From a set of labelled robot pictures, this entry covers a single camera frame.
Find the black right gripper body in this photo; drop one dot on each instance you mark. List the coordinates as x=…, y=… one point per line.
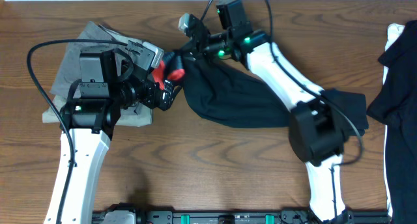
x=200, y=52

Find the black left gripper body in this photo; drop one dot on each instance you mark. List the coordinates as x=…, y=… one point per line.
x=149, y=99

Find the black leggings red waistband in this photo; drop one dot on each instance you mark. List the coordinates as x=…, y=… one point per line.
x=222, y=94

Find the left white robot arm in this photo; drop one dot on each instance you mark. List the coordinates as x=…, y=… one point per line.
x=82, y=153

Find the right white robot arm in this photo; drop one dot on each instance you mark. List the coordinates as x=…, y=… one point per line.
x=315, y=123

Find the folded grey trousers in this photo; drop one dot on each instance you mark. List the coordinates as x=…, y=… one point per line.
x=71, y=64

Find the black garment pile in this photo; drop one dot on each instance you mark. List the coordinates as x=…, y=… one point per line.
x=395, y=107

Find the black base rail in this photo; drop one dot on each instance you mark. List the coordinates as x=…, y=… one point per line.
x=126, y=213

